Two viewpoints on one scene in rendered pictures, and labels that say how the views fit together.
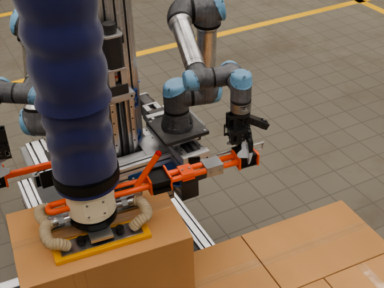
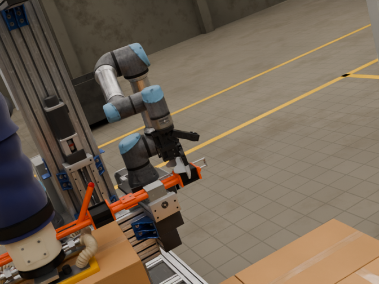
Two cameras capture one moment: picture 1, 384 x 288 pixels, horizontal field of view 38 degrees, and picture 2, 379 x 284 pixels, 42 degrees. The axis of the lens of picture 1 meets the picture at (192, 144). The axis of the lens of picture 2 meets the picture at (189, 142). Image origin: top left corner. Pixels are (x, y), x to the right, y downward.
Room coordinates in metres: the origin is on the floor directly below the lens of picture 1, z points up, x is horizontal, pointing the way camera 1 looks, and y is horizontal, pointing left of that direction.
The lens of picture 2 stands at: (0.01, -0.41, 1.89)
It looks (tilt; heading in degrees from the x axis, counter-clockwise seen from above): 18 degrees down; 5
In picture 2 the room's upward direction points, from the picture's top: 19 degrees counter-clockwise
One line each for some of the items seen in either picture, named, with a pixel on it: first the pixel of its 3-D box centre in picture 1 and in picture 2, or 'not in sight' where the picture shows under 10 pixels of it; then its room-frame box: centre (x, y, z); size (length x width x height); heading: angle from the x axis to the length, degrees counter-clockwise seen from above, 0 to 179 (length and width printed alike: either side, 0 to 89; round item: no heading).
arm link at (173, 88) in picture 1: (177, 94); (133, 149); (2.24, 0.06, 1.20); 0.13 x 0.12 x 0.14; 103
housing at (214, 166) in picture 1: (212, 166); (154, 190); (1.70, -0.07, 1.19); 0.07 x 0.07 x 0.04; 21
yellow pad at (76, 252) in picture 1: (100, 237); (48, 282); (1.44, 0.33, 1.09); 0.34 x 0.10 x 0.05; 111
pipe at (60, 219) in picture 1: (92, 212); (41, 260); (1.53, 0.36, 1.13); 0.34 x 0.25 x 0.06; 111
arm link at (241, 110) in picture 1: (240, 106); (162, 121); (1.74, -0.18, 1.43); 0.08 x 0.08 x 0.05
